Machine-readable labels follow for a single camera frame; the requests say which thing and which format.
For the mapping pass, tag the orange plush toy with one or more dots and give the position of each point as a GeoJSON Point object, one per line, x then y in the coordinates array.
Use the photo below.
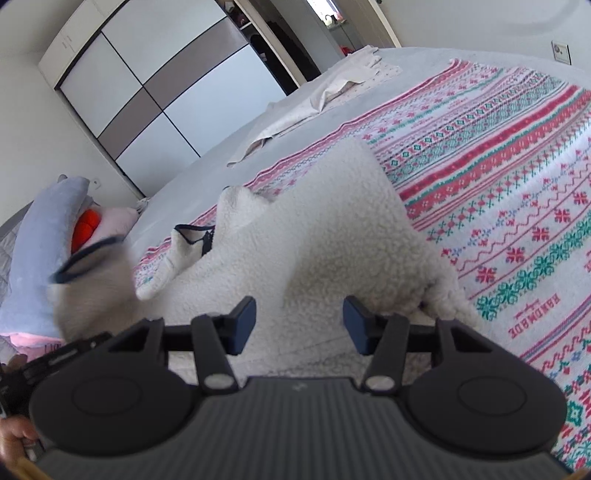
{"type": "Point", "coordinates": [85, 230]}

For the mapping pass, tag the grey quilted headboard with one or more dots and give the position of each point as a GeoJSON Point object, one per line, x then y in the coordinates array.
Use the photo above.
{"type": "Point", "coordinates": [9, 258]}

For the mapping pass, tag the white fleece zip jacket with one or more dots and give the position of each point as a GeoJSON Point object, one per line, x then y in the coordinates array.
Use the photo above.
{"type": "Point", "coordinates": [332, 244]}

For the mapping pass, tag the white wall socket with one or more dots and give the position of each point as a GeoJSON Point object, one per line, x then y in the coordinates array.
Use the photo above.
{"type": "Point", "coordinates": [561, 51]}

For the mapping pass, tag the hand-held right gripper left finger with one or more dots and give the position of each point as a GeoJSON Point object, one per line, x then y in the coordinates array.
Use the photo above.
{"type": "Point", "coordinates": [243, 323]}

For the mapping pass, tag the blue-grey pillow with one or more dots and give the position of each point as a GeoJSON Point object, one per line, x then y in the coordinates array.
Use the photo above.
{"type": "Point", "coordinates": [37, 258]}

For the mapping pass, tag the white folded cloth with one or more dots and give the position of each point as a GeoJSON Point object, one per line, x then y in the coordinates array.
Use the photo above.
{"type": "Point", "coordinates": [318, 94]}

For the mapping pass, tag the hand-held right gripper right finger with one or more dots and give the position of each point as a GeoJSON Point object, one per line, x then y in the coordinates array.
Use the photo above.
{"type": "Point", "coordinates": [356, 328]}

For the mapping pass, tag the white door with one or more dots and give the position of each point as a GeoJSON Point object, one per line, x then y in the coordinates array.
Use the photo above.
{"type": "Point", "coordinates": [381, 23]}

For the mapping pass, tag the person's left hand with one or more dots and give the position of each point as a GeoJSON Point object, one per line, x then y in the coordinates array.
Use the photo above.
{"type": "Point", "coordinates": [16, 434]}

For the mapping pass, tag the white and brown wardrobe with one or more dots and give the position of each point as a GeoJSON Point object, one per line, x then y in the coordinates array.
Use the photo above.
{"type": "Point", "coordinates": [138, 97]}

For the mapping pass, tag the patterned knit blanket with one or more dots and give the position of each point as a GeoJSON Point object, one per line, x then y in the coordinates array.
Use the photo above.
{"type": "Point", "coordinates": [498, 184]}

